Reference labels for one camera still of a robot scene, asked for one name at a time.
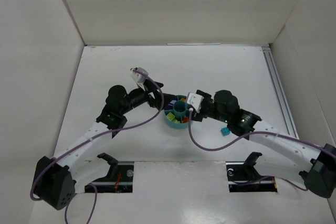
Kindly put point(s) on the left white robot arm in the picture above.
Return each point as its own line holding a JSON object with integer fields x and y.
{"x": 58, "y": 179}

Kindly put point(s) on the lime green lego brick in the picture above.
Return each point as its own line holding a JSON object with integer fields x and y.
{"x": 170, "y": 116}

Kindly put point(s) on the aluminium rail right edge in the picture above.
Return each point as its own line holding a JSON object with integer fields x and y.
{"x": 279, "y": 91}

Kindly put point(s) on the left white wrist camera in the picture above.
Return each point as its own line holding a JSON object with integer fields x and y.
{"x": 139, "y": 75}

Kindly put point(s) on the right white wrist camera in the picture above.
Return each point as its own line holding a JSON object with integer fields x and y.
{"x": 194, "y": 100}

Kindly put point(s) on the teal small lego brick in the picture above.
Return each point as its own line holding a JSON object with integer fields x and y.
{"x": 225, "y": 131}

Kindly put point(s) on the dark purple lego brick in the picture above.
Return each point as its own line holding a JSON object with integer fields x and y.
{"x": 169, "y": 106}

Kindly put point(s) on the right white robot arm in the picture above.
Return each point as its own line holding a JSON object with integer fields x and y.
{"x": 310, "y": 164}

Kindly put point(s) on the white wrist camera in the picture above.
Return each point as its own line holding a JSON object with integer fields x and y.
{"x": 139, "y": 75}
{"x": 194, "y": 100}

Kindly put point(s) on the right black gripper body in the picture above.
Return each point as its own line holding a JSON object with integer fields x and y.
{"x": 200, "y": 109}

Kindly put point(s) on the teal round divided container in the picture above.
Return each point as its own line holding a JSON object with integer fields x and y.
{"x": 180, "y": 110}

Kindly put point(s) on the orange round lego piece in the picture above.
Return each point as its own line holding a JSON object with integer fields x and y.
{"x": 186, "y": 119}

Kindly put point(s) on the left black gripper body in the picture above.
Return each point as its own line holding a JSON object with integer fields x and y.
{"x": 154, "y": 94}

